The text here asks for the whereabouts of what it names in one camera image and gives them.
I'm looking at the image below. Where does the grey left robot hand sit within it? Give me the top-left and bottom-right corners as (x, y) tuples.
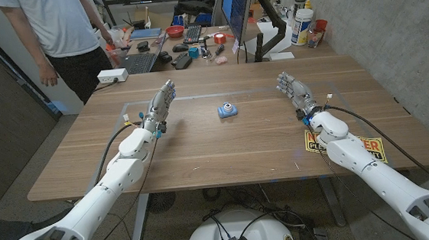
(137, 79), (180, 136)

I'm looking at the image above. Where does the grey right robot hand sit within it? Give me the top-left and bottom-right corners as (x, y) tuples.
(275, 69), (325, 120)

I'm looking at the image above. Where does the yellow new driver bumper sticker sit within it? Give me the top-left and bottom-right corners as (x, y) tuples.
(303, 124), (389, 170)

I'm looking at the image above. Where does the flat white box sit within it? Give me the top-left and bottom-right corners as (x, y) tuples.
(269, 51), (296, 62)

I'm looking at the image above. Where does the dark laptop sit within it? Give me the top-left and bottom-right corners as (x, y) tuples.
(117, 31), (171, 76)

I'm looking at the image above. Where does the black oval case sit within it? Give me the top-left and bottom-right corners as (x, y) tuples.
(174, 54), (194, 71)

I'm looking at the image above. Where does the white power strip box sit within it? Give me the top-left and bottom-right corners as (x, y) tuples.
(96, 67), (130, 85)

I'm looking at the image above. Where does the clear candy jar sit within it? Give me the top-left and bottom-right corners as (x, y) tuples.
(305, 27), (324, 49)

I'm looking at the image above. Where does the black computer mouse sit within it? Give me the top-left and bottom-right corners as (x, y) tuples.
(171, 42), (190, 54)

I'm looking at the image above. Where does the white wipes canister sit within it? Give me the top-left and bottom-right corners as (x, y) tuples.
(288, 7), (317, 47)

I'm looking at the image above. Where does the white paper sheet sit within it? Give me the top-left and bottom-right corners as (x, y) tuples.
(243, 18), (295, 57)

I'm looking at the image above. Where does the red bowl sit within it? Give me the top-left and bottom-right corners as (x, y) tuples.
(164, 24), (186, 40)

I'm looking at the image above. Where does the clear plastic bag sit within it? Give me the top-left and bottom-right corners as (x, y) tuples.
(103, 24), (136, 66)

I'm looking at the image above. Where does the black keyboard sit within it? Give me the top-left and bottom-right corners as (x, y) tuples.
(181, 24), (204, 46)

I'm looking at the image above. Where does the red tape roll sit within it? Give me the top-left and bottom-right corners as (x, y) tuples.
(213, 32), (228, 46)

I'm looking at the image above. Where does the black lidded jar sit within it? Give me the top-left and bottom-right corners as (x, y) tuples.
(292, 0), (308, 17)

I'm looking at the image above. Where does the computer monitor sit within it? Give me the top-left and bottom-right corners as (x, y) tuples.
(219, 0), (260, 46)

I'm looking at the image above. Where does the black backpack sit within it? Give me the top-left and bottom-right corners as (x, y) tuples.
(172, 0), (217, 19)

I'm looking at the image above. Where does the grey table leg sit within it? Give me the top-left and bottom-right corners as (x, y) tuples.
(128, 193), (154, 240)
(317, 174), (349, 229)

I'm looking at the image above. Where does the person in white t-shirt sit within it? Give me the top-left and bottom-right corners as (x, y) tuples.
(0, 0), (120, 112)

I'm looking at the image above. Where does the white robot torso base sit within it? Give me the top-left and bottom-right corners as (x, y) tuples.
(183, 204), (297, 240)

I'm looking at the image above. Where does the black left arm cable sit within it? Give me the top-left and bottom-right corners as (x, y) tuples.
(89, 119), (150, 186)

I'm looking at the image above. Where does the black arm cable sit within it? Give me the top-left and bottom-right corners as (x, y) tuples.
(89, 119), (150, 186)
(324, 97), (429, 208)

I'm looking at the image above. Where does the blue toy camera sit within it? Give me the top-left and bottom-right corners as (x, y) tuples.
(216, 101), (239, 120)

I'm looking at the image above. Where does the black handled screwdriver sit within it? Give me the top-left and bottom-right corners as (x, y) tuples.
(208, 44), (226, 63)

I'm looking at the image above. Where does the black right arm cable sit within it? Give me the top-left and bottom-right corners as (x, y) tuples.
(324, 97), (429, 208)

